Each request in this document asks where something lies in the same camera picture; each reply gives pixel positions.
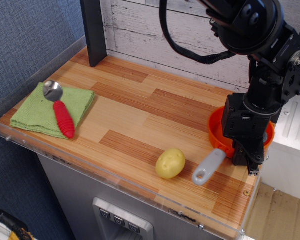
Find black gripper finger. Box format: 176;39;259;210
247;155;261;176

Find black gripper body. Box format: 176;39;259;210
221;93;272;167

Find orange pan with grey handle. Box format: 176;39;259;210
191;105;276;187

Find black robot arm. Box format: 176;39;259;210
203;0;300;175

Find yellow plastic potato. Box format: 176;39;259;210
155;148;186;179

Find white toy sink unit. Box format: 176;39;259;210
261;96;300;199

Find clear acrylic table guard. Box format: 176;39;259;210
0;38;261;240

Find silver dispenser button panel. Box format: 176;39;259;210
92;197;155;240

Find grey toy fridge cabinet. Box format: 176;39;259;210
38;155;222;240

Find green folded cloth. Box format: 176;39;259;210
10;82;95;139

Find yellow object bottom left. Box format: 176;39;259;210
8;229;35;240

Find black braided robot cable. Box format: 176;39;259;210
159;0;237;65

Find black left frame post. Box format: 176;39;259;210
80;0;108;68

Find spoon with red handle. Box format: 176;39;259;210
43;80;75;139

